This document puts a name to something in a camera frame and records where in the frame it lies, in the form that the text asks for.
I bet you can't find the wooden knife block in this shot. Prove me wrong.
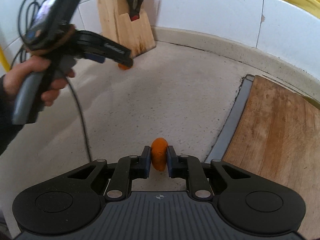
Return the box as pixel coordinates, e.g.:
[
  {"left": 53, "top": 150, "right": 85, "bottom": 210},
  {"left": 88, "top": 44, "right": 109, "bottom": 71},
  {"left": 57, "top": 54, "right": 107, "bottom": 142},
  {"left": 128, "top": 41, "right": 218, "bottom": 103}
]
[{"left": 97, "top": 0, "right": 156, "bottom": 57}]

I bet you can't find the black cable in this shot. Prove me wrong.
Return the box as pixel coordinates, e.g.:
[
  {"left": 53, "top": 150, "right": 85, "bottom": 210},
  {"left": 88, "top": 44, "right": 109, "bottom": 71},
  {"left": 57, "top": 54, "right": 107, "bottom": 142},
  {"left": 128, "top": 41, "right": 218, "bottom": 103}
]
[{"left": 10, "top": 0, "right": 93, "bottom": 163}]

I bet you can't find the orange carrot piece by block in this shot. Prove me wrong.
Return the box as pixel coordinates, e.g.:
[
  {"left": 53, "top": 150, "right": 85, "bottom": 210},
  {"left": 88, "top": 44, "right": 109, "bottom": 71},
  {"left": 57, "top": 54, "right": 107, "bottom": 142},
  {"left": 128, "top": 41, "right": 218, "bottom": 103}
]
[{"left": 118, "top": 63, "right": 131, "bottom": 70}]

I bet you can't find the wooden cutting board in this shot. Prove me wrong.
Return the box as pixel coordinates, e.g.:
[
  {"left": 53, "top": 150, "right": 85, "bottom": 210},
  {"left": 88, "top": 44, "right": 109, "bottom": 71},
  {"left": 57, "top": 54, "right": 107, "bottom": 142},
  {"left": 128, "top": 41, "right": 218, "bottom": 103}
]
[{"left": 223, "top": 76, "right": 319, "bottom": 239}]

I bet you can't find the person's left hand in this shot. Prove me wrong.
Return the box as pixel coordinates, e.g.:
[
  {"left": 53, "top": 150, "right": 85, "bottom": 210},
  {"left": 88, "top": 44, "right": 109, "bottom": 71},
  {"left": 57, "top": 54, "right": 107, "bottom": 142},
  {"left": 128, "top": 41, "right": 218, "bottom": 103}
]
[{"left": 3, "top": 56, "right": 68, "bottom": 106}]

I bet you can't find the yellow vertical pipe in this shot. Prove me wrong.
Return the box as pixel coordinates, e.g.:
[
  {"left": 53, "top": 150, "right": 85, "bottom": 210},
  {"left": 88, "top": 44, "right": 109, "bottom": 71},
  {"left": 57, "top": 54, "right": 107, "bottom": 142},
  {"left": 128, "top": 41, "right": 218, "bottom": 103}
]
[{"left": 0, "top": 47, "right": 10, "bottom": 72}]

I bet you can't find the orange carrot chunk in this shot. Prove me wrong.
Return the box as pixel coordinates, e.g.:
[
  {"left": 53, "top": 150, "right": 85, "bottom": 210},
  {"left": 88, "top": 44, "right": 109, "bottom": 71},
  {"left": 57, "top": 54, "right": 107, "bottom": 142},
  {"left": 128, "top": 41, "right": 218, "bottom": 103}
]
[{"left": 151, "top": 138, "right": 168, "bottom": 172}]

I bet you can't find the phone mounted on gripper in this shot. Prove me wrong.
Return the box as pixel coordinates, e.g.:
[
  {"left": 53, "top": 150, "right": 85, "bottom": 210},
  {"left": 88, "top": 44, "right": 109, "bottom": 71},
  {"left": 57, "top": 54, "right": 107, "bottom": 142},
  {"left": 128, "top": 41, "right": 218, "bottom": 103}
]
[{"left": 23, "top": 0, "right": 80, "bottom": 49}]

